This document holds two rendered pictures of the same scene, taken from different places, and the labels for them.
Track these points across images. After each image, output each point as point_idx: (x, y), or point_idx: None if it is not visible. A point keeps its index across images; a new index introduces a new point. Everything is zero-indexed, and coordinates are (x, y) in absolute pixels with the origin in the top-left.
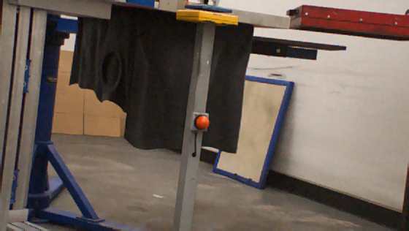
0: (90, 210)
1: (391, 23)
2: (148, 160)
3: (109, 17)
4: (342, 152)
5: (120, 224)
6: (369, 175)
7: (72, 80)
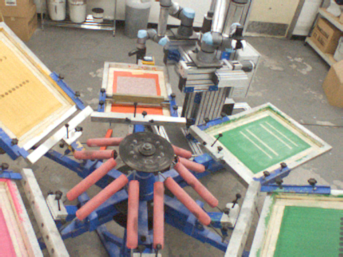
0: (106, 231)
1: None
2: None
3: (173, 69)
4: None
5: (77, 251)
6: None
7: (158, 128)
